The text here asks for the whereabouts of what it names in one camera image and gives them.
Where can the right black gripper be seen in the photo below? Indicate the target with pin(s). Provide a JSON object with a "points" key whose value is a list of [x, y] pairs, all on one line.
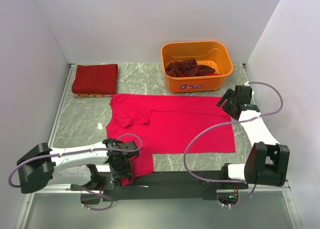
{"points": [[229, 95]]}

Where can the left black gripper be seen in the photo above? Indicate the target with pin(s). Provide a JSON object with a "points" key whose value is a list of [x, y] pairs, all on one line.
{"points": [[126, 172]]}

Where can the pink t shirt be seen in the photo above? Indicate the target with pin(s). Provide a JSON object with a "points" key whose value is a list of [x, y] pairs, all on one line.
{"points": [[162, 124]]}

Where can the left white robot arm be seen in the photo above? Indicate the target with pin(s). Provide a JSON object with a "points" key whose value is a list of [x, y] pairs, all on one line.
{"points": [[93, 167]]}

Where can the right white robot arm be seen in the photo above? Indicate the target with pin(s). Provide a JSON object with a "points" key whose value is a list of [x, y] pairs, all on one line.
{"points": [[267, 162]]}

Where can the orange plastic tub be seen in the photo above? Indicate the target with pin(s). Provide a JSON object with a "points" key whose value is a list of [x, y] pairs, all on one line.
{"points": [[209, 53]]}

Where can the dark maroon t shirt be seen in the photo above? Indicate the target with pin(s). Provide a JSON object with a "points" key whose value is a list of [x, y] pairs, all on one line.
{"points": [[188, 67]]}

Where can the folded red t shirt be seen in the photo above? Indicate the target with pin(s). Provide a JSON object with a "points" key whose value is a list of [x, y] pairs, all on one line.
{"points": [[95, 79]]}

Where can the black base beam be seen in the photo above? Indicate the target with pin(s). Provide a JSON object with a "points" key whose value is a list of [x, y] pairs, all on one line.
{"points": [[160, 185]]}

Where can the aluminium frame rail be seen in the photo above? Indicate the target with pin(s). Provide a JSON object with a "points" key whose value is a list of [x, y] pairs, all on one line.
{"points": [[28, 198]]}

